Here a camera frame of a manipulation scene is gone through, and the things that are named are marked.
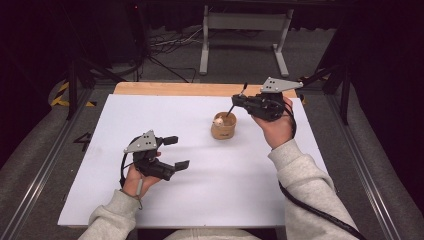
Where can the person's left hand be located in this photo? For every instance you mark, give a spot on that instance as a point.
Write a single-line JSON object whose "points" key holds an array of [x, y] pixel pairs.
{"points": [[136, 181]]}

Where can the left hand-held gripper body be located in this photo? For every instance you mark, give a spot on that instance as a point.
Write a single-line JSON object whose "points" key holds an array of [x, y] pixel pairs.
{"points": [[146, 146]]}

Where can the white metal desk frame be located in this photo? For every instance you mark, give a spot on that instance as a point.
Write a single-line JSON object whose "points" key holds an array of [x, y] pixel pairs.
{"points": [[246, 21]]}

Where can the tan bear pen holder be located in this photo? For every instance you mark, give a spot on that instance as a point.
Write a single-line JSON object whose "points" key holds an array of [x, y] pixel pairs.
{"points": [[224, 128]]}

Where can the person's torso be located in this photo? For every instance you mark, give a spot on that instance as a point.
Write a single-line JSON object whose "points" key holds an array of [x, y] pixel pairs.
{"points": [[210, 235]]}

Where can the black pen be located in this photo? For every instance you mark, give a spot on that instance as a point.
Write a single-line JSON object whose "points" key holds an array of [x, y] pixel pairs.
{"points": [[244, 89]]}

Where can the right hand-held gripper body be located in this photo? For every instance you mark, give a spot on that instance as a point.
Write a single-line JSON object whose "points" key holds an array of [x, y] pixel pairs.
{"points": [[266, 105]]}

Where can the yellow black floor tape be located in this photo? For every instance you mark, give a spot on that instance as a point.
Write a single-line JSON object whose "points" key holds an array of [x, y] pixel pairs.
{"points": [[61, 96]]}

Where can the black tripod stand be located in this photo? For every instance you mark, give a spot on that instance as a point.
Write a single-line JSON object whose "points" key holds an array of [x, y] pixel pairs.
{"points": [[336, 83], [80, 80]]}

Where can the person's right hand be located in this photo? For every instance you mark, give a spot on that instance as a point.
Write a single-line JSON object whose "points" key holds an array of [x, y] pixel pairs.
{"points": [[278, 131]]}

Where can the white table sheet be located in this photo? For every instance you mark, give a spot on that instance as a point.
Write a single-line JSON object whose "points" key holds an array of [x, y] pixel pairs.
{"points": [[200, 180]]}

